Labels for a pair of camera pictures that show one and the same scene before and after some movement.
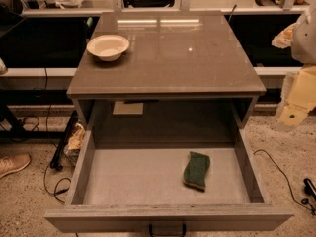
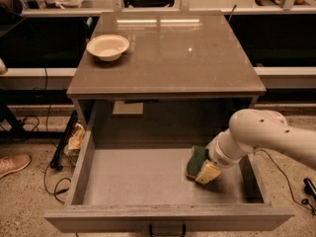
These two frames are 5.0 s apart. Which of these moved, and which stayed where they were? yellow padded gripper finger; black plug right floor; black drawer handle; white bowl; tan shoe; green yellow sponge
Moved: yellow padded gripper finger; green yellow sponge
Stayed: black plug right floor; black drawer handle; white bowl; tan shoe
